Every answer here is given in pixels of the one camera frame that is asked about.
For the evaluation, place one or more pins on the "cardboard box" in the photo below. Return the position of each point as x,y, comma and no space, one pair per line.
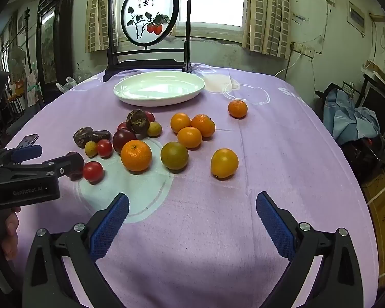
383,218

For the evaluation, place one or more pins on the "person's left hand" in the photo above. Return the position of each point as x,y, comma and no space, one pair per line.
12,231

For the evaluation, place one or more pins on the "white oval plate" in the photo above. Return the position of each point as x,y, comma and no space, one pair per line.
158,88

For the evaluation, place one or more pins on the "yellow-orange mandarin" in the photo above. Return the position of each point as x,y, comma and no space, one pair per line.
224,163

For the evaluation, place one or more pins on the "large orange mandarin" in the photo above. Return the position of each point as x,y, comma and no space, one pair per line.
136,156

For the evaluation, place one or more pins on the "small yellowish orange mandarin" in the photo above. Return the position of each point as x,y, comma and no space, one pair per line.
180,123

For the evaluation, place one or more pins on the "white plastic bag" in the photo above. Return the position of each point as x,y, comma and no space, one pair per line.
67,85

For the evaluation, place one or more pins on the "black tripod stand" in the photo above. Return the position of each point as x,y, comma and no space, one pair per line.
27,38

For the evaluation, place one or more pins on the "black framed painted table screen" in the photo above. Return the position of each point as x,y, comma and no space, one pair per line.
149,11

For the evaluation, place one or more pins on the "checked beige curtain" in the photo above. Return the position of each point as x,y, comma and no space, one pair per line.
268,12
101,12

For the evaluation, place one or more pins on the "dark wooden framed cabinet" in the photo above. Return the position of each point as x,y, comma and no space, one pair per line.
51,38

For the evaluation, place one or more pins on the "window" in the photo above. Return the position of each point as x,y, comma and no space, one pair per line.
215,0

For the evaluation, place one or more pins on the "smartphone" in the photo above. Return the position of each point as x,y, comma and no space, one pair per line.
29,140

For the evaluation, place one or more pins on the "brown wrinkled passion fruit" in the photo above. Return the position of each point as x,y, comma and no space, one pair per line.
138,121

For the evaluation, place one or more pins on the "white wall socket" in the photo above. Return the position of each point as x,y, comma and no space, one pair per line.
303,50

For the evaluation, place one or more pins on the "purple tablecloth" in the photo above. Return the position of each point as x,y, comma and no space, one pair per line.
211,231

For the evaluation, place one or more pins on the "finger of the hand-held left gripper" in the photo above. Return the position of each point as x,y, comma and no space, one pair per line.
53,166
27,153

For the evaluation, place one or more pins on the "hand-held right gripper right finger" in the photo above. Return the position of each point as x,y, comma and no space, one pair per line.
272,227

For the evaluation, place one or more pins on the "blue cloth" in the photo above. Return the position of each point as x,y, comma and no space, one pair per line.
349,118

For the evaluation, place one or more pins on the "framed wall panel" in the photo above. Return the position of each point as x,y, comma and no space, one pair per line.
356,17

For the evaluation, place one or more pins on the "dark purple tomato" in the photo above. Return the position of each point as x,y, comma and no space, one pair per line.
123,141

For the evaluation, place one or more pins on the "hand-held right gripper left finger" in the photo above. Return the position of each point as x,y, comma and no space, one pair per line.
110,227

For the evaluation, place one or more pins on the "white electric fan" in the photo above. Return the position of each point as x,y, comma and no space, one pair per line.
18,58

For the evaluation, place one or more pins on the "green-orange mandarin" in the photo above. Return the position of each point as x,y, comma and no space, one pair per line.
174,155

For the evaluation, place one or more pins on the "small yellow-green fruit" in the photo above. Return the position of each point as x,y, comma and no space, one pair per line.
90,148
154,129

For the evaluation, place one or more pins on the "brown dried date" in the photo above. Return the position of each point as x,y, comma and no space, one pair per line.
82,137
101,135

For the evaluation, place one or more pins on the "black hat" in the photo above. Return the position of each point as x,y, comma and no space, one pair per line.
324,91

